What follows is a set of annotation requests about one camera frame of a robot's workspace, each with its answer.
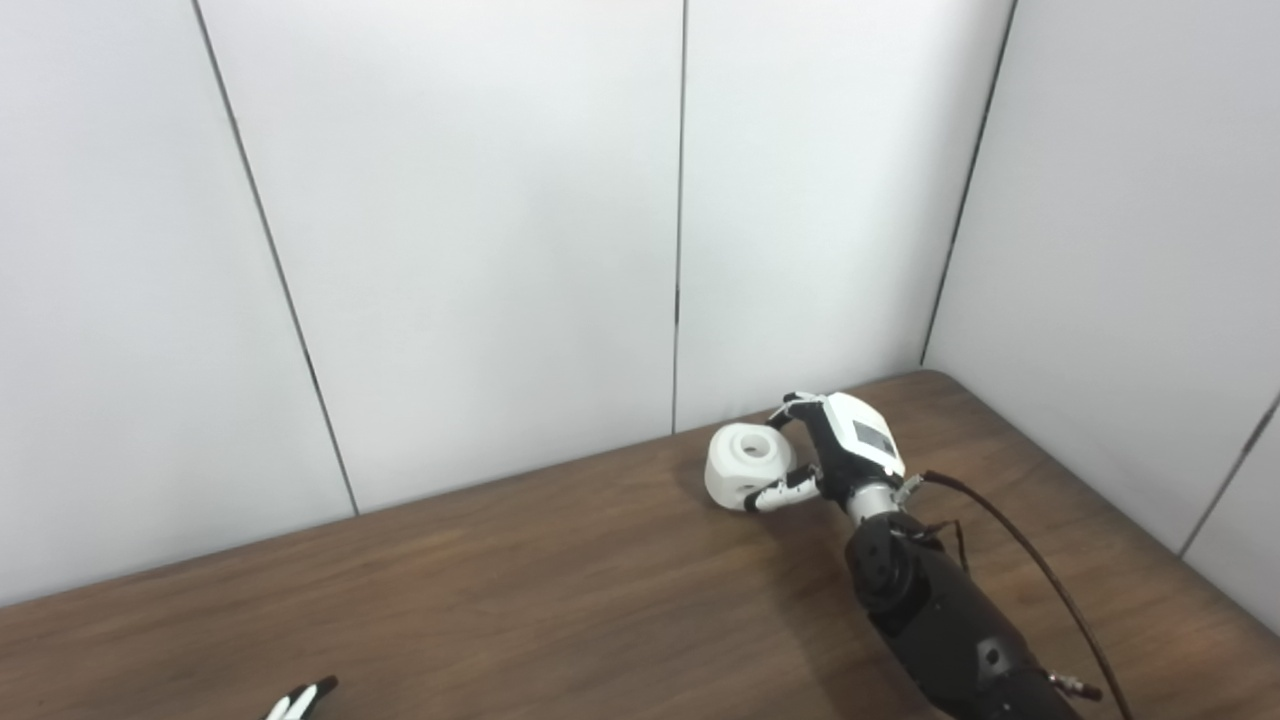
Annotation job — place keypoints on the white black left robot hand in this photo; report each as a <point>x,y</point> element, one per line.
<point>300,702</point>

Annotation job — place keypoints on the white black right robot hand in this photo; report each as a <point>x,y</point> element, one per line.
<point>855,440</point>

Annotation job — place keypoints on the round white plastic piece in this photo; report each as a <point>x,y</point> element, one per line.
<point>740,465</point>

